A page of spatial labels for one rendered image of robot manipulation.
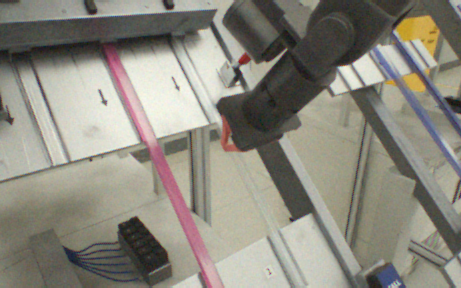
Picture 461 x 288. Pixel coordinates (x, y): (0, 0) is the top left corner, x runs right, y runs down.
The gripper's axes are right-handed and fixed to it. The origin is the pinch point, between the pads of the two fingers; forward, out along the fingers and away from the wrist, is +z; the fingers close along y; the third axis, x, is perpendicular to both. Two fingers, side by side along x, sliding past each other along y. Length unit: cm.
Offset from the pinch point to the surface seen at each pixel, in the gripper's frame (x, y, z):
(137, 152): -64, -53, 179
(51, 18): -20.0, 18.3, -4.6
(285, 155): 4.5, -7.9, -0.1
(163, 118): -6.7, 7.7, 1.1
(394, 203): 19.9, -34.0, 7.6
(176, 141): -64, -82, 179
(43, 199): -19, 19, 63
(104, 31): -19.8, 11.6, -1.7
